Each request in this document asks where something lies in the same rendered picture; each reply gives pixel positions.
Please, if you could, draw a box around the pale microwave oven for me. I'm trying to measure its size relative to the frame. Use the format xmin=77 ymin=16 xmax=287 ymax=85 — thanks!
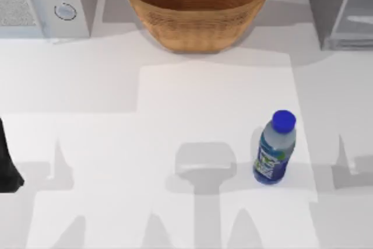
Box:
xmin=0 ymin=0 xmax=103 ymax=41

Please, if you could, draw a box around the brown woven basket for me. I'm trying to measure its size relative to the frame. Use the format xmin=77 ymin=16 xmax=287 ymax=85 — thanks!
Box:
xmin=123 ymin=0 xmax=272 ymax=55

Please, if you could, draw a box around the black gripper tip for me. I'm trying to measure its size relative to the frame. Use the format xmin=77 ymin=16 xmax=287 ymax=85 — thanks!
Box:
xmin=0 ymin=118 xmax=25 ymax=194

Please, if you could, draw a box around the blue capped water bottle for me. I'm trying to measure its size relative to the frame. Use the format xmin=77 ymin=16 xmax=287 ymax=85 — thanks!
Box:
xmin=252 ymin=110 xmax=297 ymax=186

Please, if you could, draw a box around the round microwave knob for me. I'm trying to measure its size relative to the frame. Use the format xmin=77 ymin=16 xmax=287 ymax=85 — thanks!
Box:
xmin=54 ymin=2 xmax=78 ymax=21

